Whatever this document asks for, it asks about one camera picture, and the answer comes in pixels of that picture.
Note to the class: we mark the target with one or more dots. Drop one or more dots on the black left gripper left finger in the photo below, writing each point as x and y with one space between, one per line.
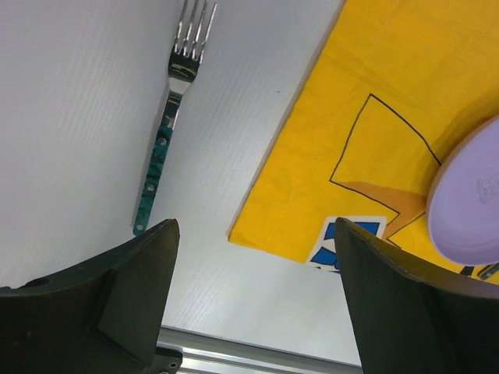
102 315

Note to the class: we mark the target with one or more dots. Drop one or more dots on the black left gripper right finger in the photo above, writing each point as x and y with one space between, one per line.
411 316

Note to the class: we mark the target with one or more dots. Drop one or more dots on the purple plastic plate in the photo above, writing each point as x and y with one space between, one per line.
462 206

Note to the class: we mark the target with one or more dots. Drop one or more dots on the yellow cartoon placemat cloth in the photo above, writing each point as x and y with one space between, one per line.
396 87

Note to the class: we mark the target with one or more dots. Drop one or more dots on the fork with green handle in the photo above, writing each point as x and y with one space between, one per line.
186 56

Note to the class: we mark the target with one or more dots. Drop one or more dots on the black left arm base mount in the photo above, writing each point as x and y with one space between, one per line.
166 361

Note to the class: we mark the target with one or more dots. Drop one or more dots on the aluminium rail frame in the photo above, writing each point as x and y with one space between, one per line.
204 354

